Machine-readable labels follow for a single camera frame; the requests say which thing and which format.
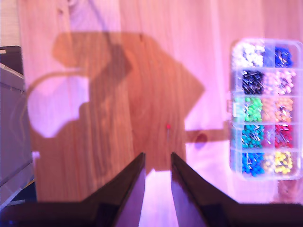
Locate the pale grey box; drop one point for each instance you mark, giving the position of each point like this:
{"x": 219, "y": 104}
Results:
{"x": 11, "y": 130}

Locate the clear plastic pin organizer box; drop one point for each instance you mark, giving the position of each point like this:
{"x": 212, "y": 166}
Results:
{"x": 265, "y": 108}

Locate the red-headed pin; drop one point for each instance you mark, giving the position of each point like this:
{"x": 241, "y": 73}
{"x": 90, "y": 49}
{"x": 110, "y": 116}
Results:
{"x": 168, "y": 126}

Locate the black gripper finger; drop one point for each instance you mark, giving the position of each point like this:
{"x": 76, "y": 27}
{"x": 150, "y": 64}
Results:
{"x": 194, "y": 194}
{"x": 123, "y": 194}

